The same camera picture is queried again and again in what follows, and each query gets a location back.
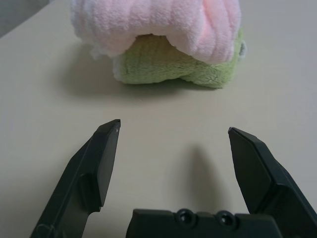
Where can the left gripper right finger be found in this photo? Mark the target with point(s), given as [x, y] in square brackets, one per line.
[267, 178]

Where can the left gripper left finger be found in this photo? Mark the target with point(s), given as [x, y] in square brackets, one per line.
[81, 178]

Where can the pink towel with embroidery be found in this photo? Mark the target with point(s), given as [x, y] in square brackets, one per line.
[148, 19]

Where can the light green towel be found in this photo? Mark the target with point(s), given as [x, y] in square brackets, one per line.
[161, 67]

